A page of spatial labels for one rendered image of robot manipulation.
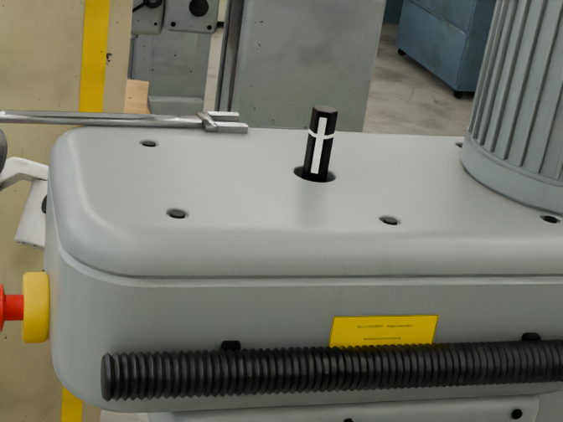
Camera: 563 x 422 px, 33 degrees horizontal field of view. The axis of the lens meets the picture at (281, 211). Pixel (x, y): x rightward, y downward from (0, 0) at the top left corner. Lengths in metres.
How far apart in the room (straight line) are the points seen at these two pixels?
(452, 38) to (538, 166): 7.54
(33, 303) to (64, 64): 1.78
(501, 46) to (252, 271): 0.31
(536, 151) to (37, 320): 0.44
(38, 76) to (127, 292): 1.89
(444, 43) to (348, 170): 7.66
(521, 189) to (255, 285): 0.26
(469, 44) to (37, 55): 5.97
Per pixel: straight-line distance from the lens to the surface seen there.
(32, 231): 1.47
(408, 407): 0.84
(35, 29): 2.53
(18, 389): 3.00
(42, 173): 1.48
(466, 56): 8.20
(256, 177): 0.81
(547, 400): 0.92
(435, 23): 8.70
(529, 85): 0.84
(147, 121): 0.89
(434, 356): 0.77
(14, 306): 0.83
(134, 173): 0.79
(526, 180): 0.85
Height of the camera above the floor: 2.19
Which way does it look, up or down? 24 degrees down
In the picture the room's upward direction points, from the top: 9 degrees clockwise
